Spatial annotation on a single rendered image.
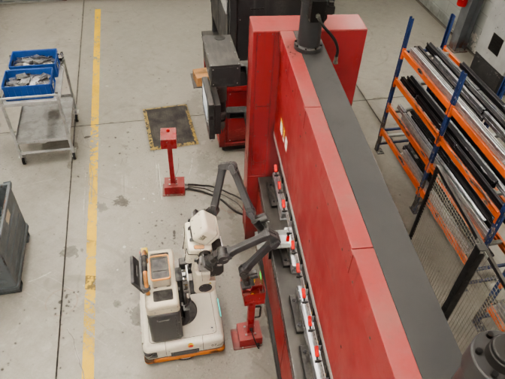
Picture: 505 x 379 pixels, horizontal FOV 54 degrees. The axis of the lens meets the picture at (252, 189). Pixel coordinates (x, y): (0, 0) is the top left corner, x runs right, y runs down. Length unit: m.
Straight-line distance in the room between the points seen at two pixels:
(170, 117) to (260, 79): 2.99
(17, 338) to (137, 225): 1.54
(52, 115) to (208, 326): 3.47
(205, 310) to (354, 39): 2.49
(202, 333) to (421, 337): 2.52
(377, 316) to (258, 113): 2.46
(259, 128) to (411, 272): 2.35
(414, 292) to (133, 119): 5.25
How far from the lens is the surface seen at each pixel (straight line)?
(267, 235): 3.37
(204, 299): 4.42
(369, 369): 2.25
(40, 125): 6.42
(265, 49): 3.82
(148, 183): 5.83
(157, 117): 6.78
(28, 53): 6.56
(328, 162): 2.59
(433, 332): 2.07
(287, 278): 3.83
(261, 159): 4.43
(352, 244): 2.23
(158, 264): 3.89
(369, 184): 2.52
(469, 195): 5.10
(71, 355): 4.67
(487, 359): 1.56
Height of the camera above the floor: 3.97
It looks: 44 degrees down
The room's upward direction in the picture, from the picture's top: 3 degrees clockwise
